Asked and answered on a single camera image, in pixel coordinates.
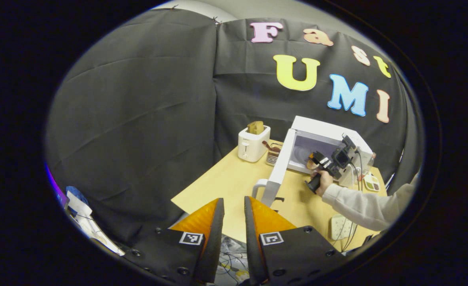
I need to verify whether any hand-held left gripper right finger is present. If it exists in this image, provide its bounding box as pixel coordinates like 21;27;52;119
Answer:
244;195;346;286

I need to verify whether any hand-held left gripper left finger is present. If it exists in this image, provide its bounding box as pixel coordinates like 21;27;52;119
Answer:
123;197;225;284

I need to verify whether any white microwave oven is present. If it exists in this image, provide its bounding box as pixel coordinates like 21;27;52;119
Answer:
252;116;374;208

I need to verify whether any white divided snack dish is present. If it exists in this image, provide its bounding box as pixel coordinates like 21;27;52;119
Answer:
363;173;381;193

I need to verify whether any white power strip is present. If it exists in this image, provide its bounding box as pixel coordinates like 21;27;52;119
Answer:
330;214;354;241

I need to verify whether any white toaster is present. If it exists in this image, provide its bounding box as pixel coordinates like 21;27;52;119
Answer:
238;125;271;162

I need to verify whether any white paper pile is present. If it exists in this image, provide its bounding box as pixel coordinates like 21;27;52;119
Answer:
68;193;125;257

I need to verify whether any blue bag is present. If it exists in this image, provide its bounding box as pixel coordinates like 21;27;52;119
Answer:
65;186;84;204

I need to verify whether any tangle of cables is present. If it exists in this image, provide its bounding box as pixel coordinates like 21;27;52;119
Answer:
217;236;250;285

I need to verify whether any small wire basket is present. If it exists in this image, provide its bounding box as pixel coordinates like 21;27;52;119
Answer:
263;140;283;166

